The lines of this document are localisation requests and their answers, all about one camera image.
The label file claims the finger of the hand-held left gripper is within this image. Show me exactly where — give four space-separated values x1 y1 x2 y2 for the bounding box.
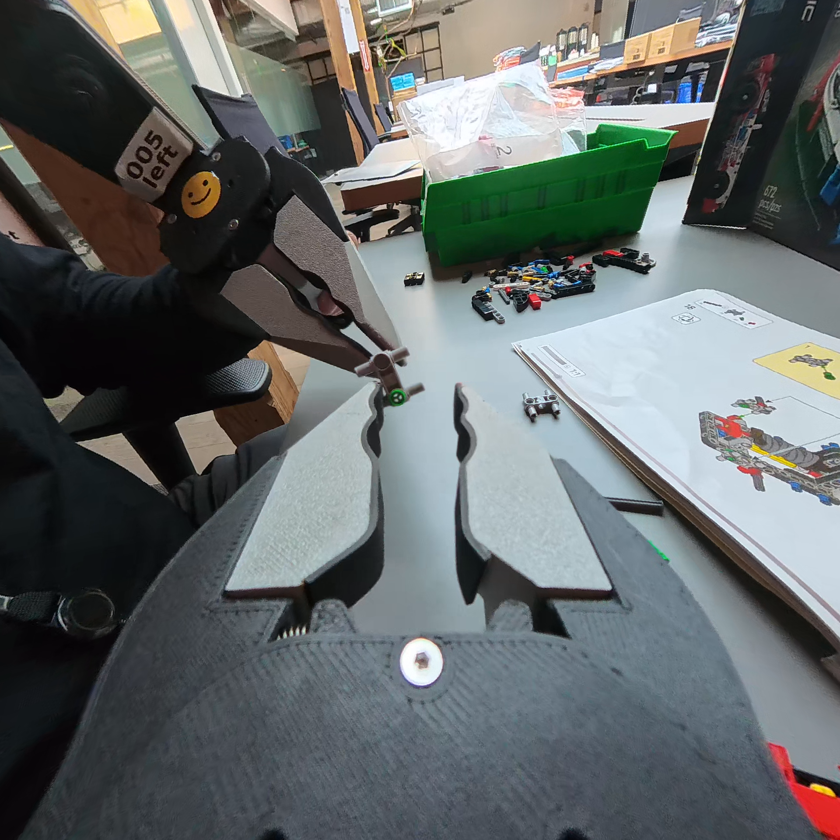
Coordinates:
225 262 376 380
269 193 404 353

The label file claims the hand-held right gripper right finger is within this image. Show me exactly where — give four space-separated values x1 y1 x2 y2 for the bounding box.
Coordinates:
454 384 618 624

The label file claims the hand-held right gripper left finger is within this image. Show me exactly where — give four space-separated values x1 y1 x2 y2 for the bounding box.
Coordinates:
224 382 387 611

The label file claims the grey lego axle connector assembly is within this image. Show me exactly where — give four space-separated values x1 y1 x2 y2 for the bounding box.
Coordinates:
354 348 426 409

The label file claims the person's left forearm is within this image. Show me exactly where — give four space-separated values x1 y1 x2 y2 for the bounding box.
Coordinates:
0 233 266 398

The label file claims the pile of small lego pieces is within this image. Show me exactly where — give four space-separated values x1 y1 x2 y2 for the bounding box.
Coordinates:
469 256 598 326

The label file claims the black red lego subassembly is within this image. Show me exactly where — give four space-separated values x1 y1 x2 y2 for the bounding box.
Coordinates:
592 247 657 274

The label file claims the red lego model part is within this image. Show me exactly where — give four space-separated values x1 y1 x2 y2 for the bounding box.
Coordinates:
768 742 840 837

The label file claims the lego set box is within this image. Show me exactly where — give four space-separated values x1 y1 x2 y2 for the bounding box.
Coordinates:
682 0 840 271

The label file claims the white top side table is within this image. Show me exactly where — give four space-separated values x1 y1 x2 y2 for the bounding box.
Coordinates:
322 138 427 214

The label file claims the black office chair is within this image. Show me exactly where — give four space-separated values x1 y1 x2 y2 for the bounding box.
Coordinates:
62 357 273 490

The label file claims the open instruction booklet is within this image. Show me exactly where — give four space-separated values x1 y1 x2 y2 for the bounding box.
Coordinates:
512 289 840 647

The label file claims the wooden pillar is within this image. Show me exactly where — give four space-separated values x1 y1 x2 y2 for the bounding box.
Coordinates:
319 0 382 165

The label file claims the clear plastic parts bag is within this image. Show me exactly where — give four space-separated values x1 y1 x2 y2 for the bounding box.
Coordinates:
397 62 588 185

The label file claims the green storage bin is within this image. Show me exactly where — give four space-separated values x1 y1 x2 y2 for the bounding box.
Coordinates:
421 123 678 269

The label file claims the person's black clothing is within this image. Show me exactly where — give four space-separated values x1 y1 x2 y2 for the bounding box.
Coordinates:
0 341 290 840

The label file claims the wooden edged long table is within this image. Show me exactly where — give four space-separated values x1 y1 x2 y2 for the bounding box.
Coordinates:
584 101 716 178

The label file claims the wooden shelf with boxes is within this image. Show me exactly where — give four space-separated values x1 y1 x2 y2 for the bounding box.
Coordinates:
548 16 739 106

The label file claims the wooden post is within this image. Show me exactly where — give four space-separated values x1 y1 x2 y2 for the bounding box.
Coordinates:
0 121 303 454

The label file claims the black lanyard with clip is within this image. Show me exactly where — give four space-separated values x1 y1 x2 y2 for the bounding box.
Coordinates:
0 587 119 641

